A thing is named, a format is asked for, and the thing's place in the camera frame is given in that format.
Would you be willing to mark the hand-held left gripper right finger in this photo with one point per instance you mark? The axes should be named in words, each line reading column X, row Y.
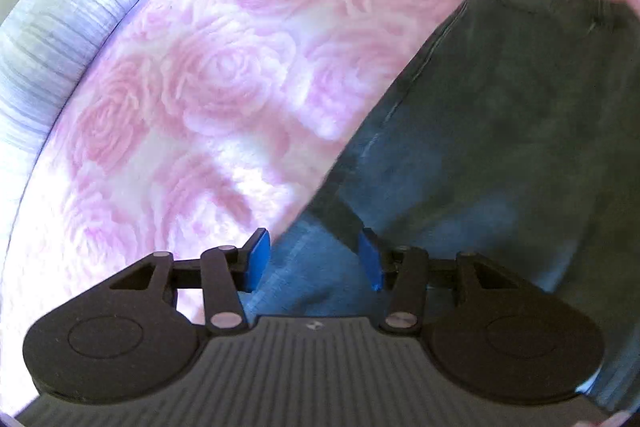
column 370, row 264

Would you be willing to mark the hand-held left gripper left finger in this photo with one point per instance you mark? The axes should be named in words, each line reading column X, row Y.
column 257, row 259

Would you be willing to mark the grey jeans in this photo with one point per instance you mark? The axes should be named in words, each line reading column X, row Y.
column 500, row 107

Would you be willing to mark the pink rose blanket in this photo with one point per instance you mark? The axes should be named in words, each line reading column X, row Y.
column 225, row 72

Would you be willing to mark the grey striped quilt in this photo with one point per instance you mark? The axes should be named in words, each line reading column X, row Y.
column 75, row 7

